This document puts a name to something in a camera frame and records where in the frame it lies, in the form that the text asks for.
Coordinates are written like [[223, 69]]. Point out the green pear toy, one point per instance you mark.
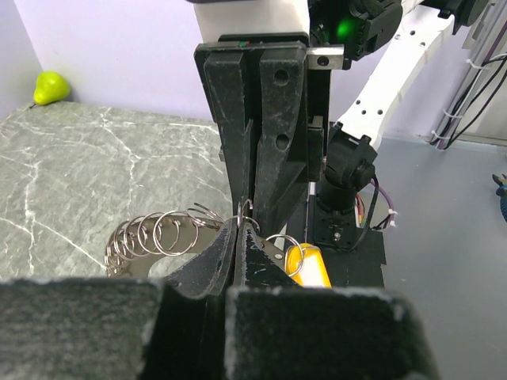
[[50, 87]]

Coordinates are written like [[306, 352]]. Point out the blue handled pliers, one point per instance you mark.
[[501, 192]]

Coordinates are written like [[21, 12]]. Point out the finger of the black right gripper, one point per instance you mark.
[[228, 85], [280, 180]]

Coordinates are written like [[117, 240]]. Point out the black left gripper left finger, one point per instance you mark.
[[98, 328]]

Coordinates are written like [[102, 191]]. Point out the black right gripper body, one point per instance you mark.
[[317, 85]]

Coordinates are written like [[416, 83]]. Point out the metal disc with key rings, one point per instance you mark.
[[137, 244]]

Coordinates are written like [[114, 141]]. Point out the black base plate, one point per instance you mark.
[[352, 258]]

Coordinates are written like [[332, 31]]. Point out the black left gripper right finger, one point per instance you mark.
[[276, 329]]

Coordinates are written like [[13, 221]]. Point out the yellow key tag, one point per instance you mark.
[[302, 262]]

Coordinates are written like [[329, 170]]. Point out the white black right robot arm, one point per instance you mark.
[[376, 50]]

